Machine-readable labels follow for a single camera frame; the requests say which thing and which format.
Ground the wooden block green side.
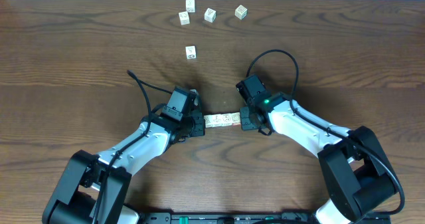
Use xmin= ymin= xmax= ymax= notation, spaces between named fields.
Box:
xmin=204 ymin=115 xmax=214 ymax=128

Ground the wooden block snail letter Y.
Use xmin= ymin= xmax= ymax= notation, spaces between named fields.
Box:
xmin=230 ymin=112 xmax=240 ymax=126

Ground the wooden block blue side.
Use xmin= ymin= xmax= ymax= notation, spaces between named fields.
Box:
xmin=221 ymin=114 xmax=232 ymax=126
xmin=211 ymin=114 xmax=223 ymax=127

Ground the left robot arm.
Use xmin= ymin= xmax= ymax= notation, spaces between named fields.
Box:
xmin=42 ymin=86 xmax=205 ymax=223

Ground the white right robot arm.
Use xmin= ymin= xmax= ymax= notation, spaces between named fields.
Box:
xmin=238 ymin=88 xmax=405 ymax=223

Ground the wooden block soccer ball yellow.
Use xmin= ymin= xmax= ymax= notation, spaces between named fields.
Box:
xmin=185 ymin=46 xmax=197 ymax=59

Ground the wooden block red M side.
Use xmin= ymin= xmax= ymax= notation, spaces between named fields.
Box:
xmin=178 ymin=11 xmax=190 ymax=25

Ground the wooden block number 6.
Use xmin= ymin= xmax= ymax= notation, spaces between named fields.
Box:
xmin=235 ymin=5 xmax=248 ymax=20

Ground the wooden block number 3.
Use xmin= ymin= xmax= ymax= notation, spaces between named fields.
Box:
xmin=204 ymin=8 xmax=216 ymax=23

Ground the wooden block far back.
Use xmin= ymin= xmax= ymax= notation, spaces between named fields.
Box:
xmin=185 ymin=0 xmax=196 ymax=13

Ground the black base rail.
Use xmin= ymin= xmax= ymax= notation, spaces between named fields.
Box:
xmin=138 ymin=211 xmax=319 ymax=224

